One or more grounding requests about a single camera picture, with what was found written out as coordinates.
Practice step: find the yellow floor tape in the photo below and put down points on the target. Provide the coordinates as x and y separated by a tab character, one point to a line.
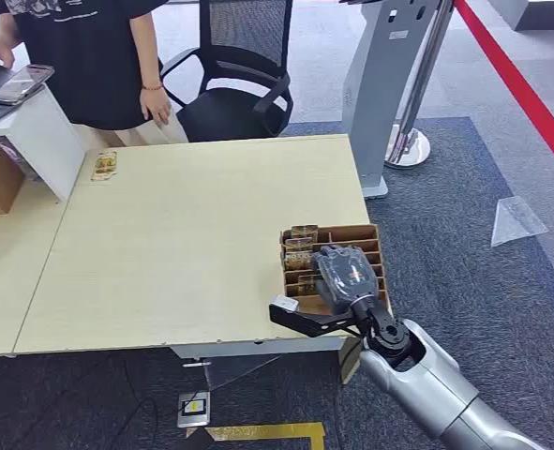
276	430

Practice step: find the wooden desk leg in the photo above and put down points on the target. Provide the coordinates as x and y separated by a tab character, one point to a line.
350	363

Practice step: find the black flat object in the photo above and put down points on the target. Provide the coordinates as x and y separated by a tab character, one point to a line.
198	441

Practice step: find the person's left hand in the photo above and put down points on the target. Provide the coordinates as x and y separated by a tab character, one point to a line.
155	107

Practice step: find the chrome stanchion pole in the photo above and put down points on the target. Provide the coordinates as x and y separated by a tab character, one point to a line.
422	74

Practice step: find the clear plastic triangle sheet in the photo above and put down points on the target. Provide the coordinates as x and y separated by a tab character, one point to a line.
515	220

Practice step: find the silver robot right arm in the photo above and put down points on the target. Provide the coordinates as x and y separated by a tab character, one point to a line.
426	385

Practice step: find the white desk riser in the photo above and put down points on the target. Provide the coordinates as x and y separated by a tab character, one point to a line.
47	140

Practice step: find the person's left forearm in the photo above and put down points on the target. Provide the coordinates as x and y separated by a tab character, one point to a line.
146	53

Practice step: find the black mesh office chair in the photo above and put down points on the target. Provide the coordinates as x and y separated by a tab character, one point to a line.
239	109

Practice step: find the person's right forearm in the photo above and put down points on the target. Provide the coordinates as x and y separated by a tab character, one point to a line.
8	31

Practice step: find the brown cardboard card organizer tray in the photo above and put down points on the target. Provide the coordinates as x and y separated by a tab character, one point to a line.
356	239

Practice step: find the chrome stanchion base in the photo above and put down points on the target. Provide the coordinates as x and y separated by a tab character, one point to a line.
419	149

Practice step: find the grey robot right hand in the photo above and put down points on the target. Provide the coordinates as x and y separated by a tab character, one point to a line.
346	276

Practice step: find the stack of patterned cards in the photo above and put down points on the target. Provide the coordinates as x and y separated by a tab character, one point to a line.
104	166

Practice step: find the red barrier belt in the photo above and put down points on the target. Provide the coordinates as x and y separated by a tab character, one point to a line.
520	93

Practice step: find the silver floor socket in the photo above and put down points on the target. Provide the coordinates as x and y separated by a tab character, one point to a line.
193	409

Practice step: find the grey kiosk stand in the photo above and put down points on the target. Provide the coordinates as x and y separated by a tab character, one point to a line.
375	93

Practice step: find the black smartphone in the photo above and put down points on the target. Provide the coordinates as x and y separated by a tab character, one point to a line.
22	83

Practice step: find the person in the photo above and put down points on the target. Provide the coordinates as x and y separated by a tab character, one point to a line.
89	62

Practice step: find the grey platform base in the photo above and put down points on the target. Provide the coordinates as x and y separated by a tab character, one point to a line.
539	13

